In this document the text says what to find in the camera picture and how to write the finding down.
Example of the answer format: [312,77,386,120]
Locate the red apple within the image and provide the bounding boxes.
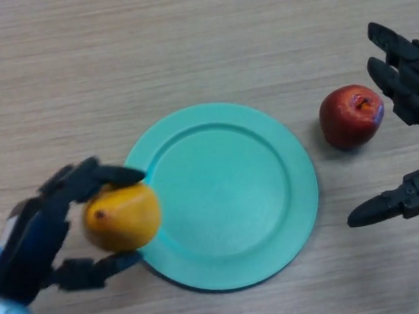
[316,82,388,153]

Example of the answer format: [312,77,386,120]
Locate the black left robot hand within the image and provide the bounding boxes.
[0,153,156,309]

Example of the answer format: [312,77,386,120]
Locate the yellow pear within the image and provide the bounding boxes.
[80,181,165,254]

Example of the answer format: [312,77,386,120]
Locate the green round plate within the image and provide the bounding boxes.
[119,95,326,298]

